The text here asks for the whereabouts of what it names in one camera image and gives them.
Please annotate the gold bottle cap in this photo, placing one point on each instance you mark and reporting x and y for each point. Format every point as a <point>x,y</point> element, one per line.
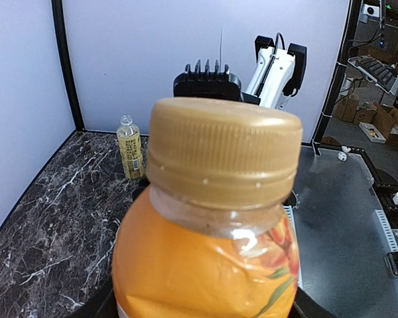
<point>223,154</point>

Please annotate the yellow tea bottle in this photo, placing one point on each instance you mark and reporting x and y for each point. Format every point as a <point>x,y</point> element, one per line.
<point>129,139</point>

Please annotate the orange tea bottle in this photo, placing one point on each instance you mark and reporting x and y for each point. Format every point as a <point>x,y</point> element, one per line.
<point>173,258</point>

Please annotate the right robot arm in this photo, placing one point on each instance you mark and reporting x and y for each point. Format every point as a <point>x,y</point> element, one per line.
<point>278,74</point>

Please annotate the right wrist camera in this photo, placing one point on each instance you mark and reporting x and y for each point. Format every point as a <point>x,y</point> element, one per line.
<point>207,83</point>

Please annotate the left black frame post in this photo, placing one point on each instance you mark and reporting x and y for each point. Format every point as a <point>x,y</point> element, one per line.
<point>65,63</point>

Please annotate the black frame post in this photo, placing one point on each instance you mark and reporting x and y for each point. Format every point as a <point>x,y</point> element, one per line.
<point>354,10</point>
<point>65,63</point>

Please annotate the white slotted cable duct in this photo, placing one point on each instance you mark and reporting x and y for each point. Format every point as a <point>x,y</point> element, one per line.
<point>387,233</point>

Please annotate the right black frame post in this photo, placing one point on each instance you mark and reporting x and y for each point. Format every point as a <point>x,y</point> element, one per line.
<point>354,10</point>

